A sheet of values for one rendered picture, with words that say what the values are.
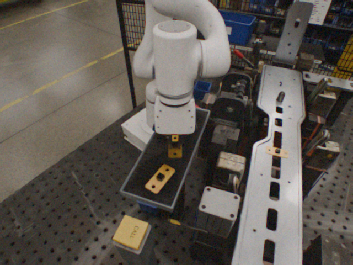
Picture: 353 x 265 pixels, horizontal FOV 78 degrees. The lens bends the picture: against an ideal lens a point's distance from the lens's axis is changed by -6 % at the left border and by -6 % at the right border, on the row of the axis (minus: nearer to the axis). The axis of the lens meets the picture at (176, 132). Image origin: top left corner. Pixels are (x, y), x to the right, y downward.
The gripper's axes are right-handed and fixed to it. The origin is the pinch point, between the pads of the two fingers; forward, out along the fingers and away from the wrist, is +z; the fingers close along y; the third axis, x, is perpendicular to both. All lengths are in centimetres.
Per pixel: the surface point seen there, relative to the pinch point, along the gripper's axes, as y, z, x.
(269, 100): 45, 18, 42
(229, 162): 17.2, 10.6, 0.1
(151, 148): -6.6, 2.5, -0.8
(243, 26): 41, 4, 95
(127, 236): -10.3, 2.5, -25.7
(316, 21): 88, 1, 100
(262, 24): 49, -1, 87
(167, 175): -1.8, 2.2, -10.1
